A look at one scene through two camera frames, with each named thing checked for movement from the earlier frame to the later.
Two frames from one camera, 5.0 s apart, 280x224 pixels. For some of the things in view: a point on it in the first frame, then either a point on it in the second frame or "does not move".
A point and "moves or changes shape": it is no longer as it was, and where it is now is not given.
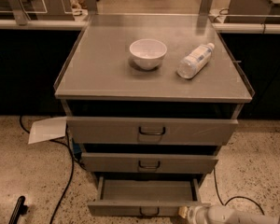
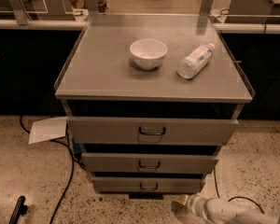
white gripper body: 198,214 → 196,202
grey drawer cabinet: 150,98 does not move
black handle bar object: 20,210 does not move
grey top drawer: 189,132 does not move
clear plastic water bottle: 195,61 does not move
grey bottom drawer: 145,196 moves or changes shape
